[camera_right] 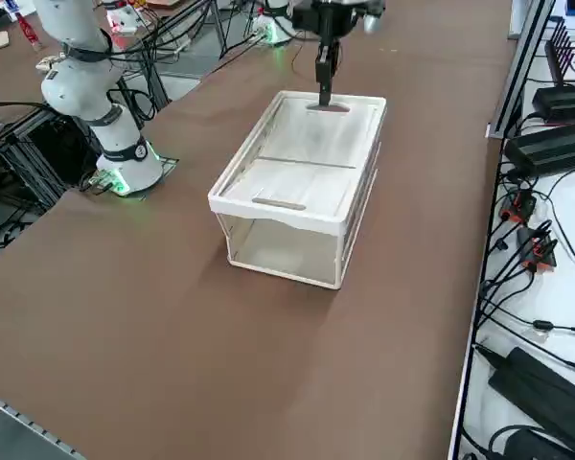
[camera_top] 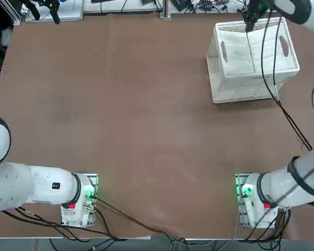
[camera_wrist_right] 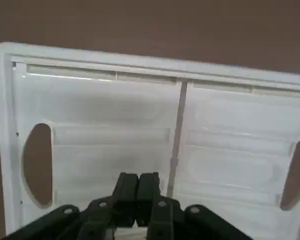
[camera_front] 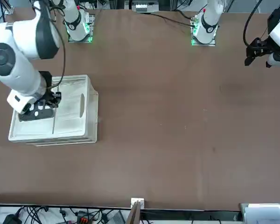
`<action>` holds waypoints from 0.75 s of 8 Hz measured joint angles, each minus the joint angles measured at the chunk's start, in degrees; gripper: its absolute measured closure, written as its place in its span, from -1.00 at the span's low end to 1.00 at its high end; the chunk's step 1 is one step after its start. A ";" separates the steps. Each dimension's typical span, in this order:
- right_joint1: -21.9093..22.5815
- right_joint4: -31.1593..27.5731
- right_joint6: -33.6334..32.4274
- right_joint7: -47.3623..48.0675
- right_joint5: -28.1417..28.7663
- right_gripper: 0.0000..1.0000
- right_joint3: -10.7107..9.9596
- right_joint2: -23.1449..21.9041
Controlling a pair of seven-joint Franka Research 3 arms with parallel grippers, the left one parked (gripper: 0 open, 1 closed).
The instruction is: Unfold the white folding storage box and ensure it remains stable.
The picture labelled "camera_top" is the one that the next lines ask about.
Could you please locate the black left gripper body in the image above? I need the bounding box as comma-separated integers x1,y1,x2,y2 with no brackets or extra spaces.
28,0,60,7

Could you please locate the black base cable bundle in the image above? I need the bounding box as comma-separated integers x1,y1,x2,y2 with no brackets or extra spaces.
1,205,121,241
232,203,291,242

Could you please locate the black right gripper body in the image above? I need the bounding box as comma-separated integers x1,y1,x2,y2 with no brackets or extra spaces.
242,0,267,19

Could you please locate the aluminium camera post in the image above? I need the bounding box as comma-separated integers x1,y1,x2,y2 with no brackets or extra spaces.
159,0,171,19

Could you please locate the white side shelf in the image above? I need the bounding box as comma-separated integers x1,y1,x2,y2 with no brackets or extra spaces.
82,0,252,14

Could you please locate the black orange connector hub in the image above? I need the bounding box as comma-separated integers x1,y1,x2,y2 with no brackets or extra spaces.
198,1,228,10

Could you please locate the dark power adapter brick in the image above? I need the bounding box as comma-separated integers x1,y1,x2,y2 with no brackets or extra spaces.
171,0,194,13

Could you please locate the white folding storage box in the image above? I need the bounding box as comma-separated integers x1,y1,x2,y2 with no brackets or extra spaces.
205,16,301,104

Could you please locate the black cable across table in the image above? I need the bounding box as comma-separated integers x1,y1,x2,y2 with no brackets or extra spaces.
94,196,178,239

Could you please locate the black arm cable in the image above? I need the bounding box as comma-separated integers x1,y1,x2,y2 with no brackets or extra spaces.
260,7,313,153
272,15,312,150

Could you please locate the aluminium profile bar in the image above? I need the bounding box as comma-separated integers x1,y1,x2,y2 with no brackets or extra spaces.
0,0,22,26

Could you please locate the white power strip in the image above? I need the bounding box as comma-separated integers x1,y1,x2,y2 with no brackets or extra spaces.
2,28,12,47

